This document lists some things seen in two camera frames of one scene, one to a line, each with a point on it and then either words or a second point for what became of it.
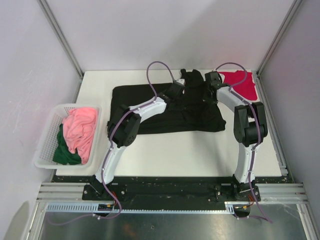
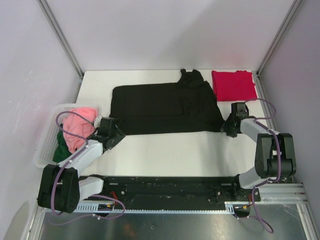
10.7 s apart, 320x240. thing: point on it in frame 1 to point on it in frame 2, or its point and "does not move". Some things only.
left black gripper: x=181 y=94 to x=119 y=136
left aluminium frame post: x=62 y=37 does not move
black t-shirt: x=198 y=112 does not move
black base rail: x=176 y=193 does not move
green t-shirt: x=62 y=155 does not move
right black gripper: x=206 y=98 to x=225 y=127
